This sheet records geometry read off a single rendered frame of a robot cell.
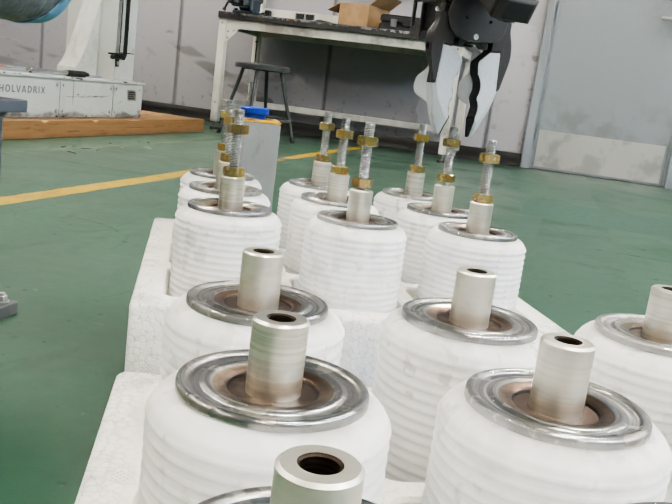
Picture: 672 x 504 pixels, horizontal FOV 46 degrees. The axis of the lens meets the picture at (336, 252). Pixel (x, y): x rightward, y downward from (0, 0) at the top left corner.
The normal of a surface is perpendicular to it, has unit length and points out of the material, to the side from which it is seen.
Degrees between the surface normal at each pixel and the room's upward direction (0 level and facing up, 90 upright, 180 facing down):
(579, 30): 90
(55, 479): 0
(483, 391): 4
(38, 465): 0
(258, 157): 90
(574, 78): 90
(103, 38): 90
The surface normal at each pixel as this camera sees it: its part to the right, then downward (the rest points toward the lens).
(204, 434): -0.22, -0.63
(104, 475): 0.13, -0.97
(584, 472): 0.07, -0.36
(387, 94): -0.27, 0.16
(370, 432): 0.69, -0.58
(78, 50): -0.17, -0.36
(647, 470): 0.53, -0.33
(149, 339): 0.17, 0.22
